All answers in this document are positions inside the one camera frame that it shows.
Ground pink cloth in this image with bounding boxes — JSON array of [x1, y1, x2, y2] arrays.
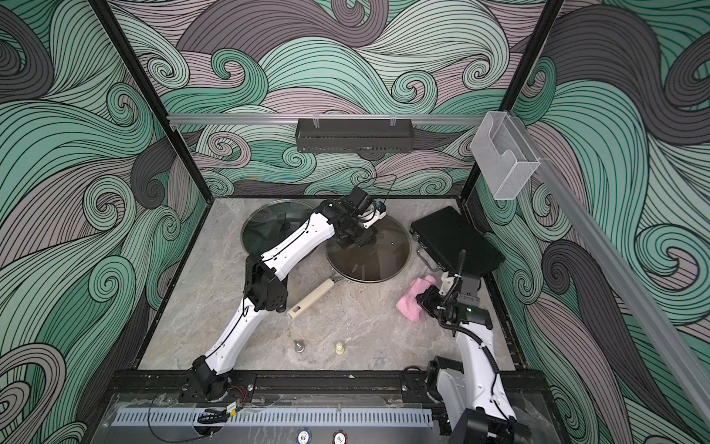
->
[[396, 275, 436, 323]]

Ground glass pot lid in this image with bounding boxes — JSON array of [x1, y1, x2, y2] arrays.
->
[[325, 216, 410, 284]]

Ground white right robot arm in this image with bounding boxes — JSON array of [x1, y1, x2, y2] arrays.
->
[[416, 286, 532, 443]]

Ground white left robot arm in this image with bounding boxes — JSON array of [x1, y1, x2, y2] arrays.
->
[[192, 187, 386, 401]]

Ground black frying pan with lid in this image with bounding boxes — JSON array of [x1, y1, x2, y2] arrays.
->
[[241, 200, 314, 255]]

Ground black ribbed carrying case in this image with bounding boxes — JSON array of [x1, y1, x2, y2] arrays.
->
[[410, 206, 505, 278]]

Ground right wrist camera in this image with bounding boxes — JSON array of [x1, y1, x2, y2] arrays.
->
[[439, 272, 459, 297]]

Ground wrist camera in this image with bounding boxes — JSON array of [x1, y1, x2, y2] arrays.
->
[[439, 272, 459, 297], [361, 202, 386, 229]]

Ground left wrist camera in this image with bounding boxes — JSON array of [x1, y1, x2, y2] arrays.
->
[[361, 202, 386, 229]]

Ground brown wok with wooden handle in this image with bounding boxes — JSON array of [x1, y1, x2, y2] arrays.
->
[[285, 213, 412, 320]]

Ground black wall shelf tray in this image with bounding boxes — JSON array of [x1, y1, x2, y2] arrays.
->
[[295, 120, 415, 154]]

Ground aluminium rail back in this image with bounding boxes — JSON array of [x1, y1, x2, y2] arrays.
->
[[168, 113, 484, 127]]

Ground aluminium rail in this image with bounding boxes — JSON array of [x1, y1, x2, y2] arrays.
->
[[508, 113, 709, 423], [168, 113, 484, 127]]

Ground white slotted cable duct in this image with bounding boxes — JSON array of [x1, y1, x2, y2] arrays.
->
[[110, 407, 434, 428]]

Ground clear plastic wall bin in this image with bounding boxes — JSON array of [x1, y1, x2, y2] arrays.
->
[[470, 111, 540, 201]]

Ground black frame post left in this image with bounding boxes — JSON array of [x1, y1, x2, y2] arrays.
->
[[88, 0, 214, 205]]

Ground black frame post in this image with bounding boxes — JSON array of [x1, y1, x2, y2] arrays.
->
[[88, 0, 214, 205], [460, 1, 564, 201]]

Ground black frame post right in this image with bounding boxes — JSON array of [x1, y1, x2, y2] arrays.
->
[[460, 1, 564, 201]]

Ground aluminium rail right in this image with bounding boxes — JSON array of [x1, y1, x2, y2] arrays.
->
[[508, 113, 709, 423]]

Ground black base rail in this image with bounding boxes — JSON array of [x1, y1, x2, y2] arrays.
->
[[104, 368, 550, 405]]

